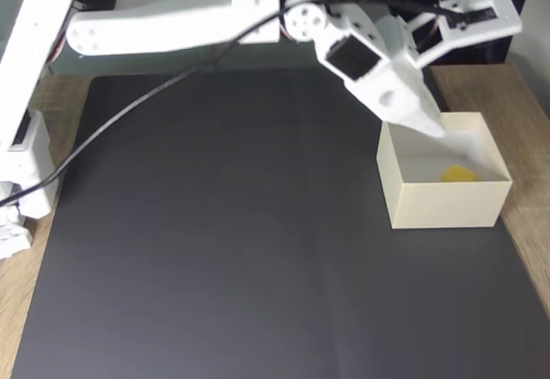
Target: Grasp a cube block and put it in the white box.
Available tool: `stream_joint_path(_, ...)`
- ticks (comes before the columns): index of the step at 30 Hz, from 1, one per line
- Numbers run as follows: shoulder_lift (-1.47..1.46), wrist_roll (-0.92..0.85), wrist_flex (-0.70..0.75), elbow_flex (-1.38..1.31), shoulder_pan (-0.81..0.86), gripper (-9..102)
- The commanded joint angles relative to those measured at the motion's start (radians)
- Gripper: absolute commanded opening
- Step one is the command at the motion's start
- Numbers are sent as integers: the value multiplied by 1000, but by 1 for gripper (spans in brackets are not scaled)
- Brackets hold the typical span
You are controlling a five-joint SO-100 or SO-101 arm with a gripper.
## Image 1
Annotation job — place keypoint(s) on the yellow cube block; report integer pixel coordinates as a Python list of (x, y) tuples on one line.
[(460, 175)]

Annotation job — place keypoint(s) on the white open box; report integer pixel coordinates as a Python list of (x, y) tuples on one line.
[(447, 205)]

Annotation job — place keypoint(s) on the dark grey table mat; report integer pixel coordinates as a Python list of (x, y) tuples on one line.
[(258, 267)]

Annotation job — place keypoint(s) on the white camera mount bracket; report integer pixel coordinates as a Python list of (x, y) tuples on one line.
[(494, 26)]

